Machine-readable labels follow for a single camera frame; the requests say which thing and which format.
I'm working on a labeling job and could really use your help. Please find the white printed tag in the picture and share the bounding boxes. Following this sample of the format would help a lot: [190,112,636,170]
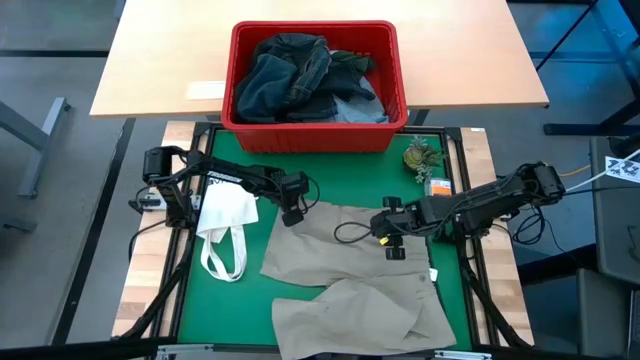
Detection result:
[603,155,640,182]

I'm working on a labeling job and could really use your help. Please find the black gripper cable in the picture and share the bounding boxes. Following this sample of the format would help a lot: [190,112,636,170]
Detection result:
[333,221,374,245]
[299,174,321,211]

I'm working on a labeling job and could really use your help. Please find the silver bracket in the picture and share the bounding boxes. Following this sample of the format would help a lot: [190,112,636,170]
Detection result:
[156,343,214,360]
[433,349,494,360]

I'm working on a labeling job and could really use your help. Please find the white tote bag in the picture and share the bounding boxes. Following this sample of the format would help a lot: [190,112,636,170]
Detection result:
[195,177,260,284]

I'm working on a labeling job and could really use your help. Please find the black cable coil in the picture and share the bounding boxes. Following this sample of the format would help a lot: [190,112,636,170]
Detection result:
[509,204,554,247]

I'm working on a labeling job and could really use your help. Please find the pale paper label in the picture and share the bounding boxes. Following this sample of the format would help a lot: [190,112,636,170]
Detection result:
[184,79,227,101]

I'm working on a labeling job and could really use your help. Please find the black aluminium frame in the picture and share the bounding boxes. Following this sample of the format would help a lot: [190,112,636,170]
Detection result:
[112,121,534,360]

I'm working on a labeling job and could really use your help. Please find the light blue garment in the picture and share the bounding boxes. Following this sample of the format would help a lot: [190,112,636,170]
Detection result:
[329,74,390,125]

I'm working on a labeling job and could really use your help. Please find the yellow extension cable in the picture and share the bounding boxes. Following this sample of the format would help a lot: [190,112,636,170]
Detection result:
[557,163,592,179]

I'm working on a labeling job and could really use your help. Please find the red plastic laundry bin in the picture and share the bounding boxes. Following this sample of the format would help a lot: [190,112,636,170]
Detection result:
[220,19,410,154]

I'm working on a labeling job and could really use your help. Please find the grey cabinet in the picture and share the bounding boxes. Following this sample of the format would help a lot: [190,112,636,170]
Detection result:
[577,134,640,360]

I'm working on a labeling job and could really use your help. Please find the grey metal table leg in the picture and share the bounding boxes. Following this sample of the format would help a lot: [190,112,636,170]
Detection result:
[0,96,71,199]

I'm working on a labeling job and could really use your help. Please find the khaki shorts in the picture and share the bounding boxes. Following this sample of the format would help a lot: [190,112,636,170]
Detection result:
[259,199,457,360]

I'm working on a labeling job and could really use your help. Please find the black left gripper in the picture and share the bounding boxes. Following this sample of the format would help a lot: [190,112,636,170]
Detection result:
[272,170,311,229]

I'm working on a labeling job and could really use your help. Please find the light wooden table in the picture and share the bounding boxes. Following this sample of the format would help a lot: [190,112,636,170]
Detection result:
[89,0,550,120]

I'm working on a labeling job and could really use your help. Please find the white cable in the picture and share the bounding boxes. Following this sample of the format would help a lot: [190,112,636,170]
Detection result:
[564,148,640,194]

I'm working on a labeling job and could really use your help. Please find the dark blue jeans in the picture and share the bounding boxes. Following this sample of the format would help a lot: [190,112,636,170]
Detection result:
[234,32,339,125]

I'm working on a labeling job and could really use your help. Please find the artificial succulent plant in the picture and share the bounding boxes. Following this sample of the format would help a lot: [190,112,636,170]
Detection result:
[402,135,446,184]

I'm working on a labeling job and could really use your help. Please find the white power strip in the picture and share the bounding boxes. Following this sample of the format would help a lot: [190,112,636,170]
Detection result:
[128,192,202,214]

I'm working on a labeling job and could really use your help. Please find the clear box orange label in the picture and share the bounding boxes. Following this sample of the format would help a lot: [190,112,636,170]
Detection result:
[424,177,454,199]

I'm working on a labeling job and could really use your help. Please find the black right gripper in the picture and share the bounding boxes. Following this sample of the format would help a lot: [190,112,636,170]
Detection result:
[370,196,431,262]

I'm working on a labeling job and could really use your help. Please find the dark green garment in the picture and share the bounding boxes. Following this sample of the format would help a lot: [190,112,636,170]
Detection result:
[319,49,377,104]

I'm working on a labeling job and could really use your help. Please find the black metal table base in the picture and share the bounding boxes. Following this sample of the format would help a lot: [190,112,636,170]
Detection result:
[534,0,640,137]

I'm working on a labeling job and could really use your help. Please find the green table mat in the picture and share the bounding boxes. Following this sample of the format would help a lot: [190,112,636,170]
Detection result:
[177,128,474,351]

